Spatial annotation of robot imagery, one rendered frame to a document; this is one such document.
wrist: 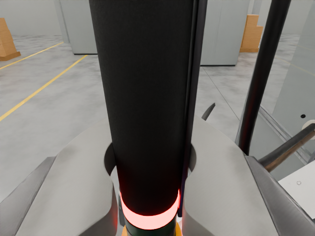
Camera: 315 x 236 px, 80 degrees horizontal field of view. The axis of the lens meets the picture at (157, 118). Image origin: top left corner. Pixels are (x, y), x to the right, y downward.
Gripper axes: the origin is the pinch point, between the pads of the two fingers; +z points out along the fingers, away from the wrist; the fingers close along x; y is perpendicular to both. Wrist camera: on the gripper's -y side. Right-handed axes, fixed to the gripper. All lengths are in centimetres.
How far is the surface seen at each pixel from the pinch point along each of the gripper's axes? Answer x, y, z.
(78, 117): -132, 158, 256
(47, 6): -615, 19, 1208
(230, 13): 187, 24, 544
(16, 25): -821, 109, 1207
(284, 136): 70, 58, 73
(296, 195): 32.6, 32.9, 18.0
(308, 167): 36, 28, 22
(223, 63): 192, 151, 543
